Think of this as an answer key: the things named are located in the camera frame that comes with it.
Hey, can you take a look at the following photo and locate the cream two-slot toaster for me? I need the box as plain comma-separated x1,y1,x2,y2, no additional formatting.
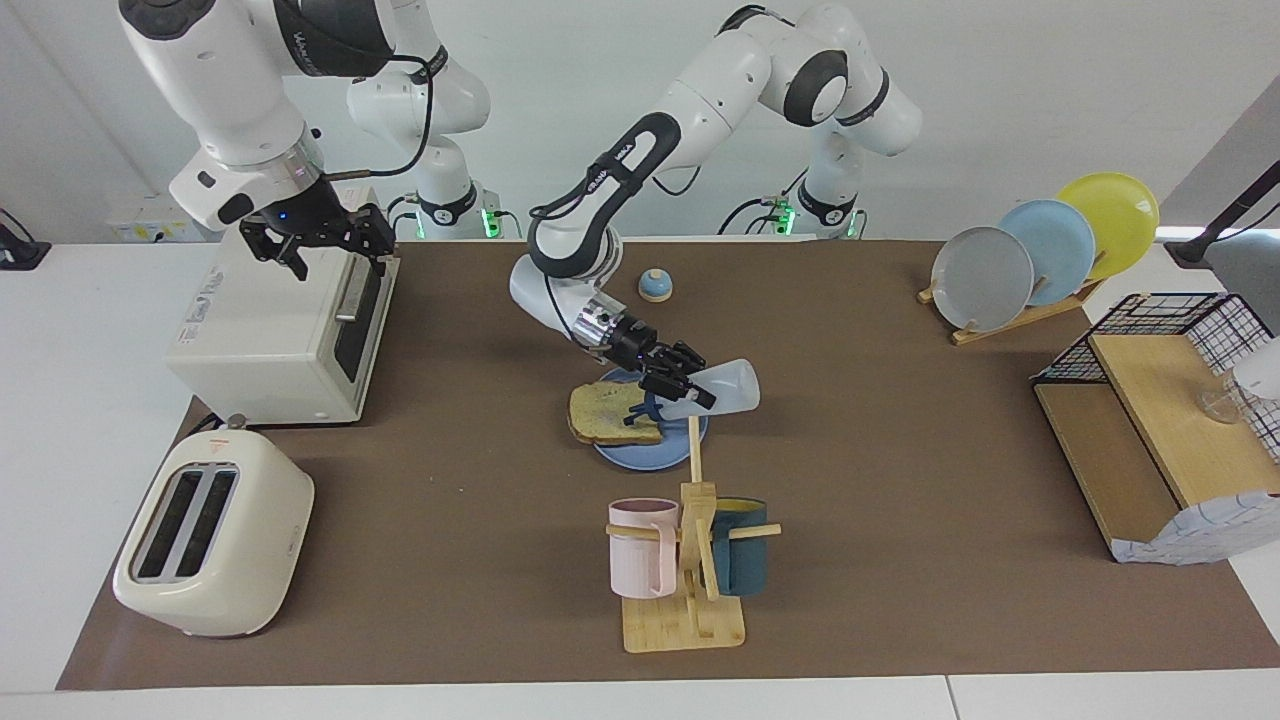
112,428,316,639

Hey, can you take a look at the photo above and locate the clear bottle with navy cap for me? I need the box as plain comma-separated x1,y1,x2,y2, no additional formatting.
622,360,761,426

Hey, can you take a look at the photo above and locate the yellow round plate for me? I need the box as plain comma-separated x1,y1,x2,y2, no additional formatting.
1056,172,1161,281

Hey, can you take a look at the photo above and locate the dark teal mug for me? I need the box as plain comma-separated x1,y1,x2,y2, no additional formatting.
712,498,769,598

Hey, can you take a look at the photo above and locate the wooden mug rack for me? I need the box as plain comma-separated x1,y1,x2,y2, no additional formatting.
606,416,783,655

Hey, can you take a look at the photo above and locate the wood and wire shelf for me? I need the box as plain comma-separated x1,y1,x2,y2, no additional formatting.
1030,293,1280,566

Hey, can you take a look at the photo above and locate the white toaster oven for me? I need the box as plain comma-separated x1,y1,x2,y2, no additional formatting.
165,185,401,426

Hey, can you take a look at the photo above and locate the pink mug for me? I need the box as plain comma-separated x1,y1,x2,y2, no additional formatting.
609,498,681,599

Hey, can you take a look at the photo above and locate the black angled stand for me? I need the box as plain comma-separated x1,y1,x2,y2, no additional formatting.
1165,160,1280,269

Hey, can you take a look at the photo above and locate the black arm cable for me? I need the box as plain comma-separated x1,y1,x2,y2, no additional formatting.
322,50,437,183
528,165,703,219

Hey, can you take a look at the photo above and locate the blue white patterned cloth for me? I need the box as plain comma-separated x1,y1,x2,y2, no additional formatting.
1112,490,1280,567

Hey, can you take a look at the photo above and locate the brown bread slice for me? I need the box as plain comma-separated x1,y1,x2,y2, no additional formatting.
568,375,664,447

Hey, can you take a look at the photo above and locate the black base cable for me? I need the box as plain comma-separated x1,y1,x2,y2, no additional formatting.
716,150,813,237
385,192,523,241

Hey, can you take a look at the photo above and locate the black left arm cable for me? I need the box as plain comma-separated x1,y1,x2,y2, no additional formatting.
528,165,703,219

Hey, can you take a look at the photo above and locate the brown table mat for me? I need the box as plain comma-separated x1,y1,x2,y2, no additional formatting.
55,238,1280,691

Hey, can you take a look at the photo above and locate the clear glass cup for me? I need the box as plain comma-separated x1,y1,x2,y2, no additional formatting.
1195,380,1251,425

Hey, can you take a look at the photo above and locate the wooden plate rack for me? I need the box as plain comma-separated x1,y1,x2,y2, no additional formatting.
918,275,1106,346

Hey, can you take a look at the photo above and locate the light blue round plate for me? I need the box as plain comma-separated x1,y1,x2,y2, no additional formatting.
998,199,1097,307

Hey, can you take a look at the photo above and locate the grey round plate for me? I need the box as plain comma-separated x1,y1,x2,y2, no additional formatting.
930,226,1035,333

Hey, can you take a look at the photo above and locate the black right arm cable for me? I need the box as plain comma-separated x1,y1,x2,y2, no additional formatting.
322,50,437,183

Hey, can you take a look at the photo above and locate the black stand base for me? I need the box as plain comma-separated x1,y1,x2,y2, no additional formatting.
0,208,51,271

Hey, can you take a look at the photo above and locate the white power strip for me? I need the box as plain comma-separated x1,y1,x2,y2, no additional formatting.
107,193,221,244

